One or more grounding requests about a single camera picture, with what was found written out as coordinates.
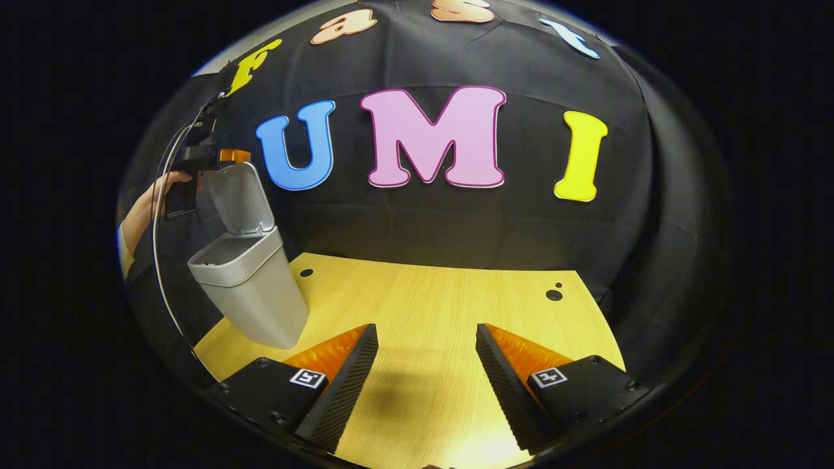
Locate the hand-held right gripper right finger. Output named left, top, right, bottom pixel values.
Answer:
left=474, top=323, right=653, bottom=456

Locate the wooden desktop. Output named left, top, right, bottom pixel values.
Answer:
left=194, top=252, right=627, bottom=469

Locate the white desktop garbage bin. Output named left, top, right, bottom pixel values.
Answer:
left=187, top=162, right=311, bottom=351

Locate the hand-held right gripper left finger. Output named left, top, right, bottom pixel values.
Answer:
left=207, top=323, right=380, bottom=455

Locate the grey cable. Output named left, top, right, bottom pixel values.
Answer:
left=151, top=93, right=225, bottom=356

